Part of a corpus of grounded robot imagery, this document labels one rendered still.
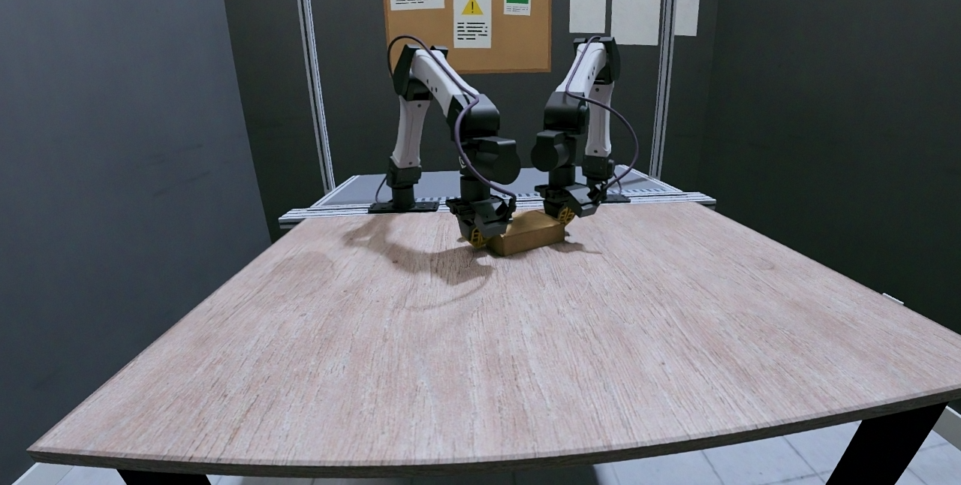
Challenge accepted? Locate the grey aluminium crossbar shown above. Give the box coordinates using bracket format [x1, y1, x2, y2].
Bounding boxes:
[279, 192, 716, 229]

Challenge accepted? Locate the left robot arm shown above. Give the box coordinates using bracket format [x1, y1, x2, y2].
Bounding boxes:
[531, 37, 631, 218]

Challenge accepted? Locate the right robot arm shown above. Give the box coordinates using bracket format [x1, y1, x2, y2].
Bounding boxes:
[368, 44, 521, 238]

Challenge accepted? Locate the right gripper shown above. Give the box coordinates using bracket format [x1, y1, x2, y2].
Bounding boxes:
[445, 175, 504, 249]

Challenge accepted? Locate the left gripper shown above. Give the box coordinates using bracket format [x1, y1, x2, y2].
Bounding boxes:
[535, 164, 589, 226]

